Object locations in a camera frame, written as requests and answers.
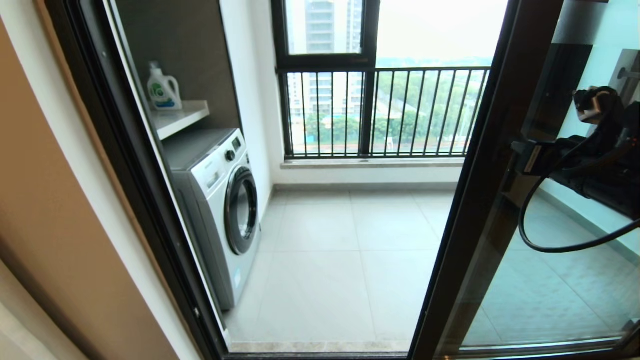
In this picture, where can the dark framed sliding glass door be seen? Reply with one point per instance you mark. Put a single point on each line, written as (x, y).
(500, 150)

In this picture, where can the brown cabinet back panel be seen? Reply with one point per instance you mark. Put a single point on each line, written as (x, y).
(190, 50)

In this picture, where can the dark framed glass door panel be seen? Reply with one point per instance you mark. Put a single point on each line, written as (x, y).
(565, 75)

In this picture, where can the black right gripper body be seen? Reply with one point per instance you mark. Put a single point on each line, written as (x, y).
(600, 175)

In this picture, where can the black metal balcony railing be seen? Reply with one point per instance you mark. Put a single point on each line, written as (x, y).
(425, 69)
(630, 70)

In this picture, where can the white detergent bottle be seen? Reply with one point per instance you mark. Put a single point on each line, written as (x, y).
(164, 91)

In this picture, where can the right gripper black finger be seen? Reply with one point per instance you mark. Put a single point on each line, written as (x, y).
(535, 157)

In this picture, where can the white shelf board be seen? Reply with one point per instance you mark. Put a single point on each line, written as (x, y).
(180, 119)

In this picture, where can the white front-load washing machine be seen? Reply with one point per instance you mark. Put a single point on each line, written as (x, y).
(220, 200)

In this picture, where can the black window frame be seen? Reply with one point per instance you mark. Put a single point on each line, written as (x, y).
(325, 61)

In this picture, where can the grey stone window sill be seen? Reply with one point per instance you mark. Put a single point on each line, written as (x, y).
(370, 162)

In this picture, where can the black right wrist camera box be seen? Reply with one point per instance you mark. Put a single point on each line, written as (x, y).
(607, 112)

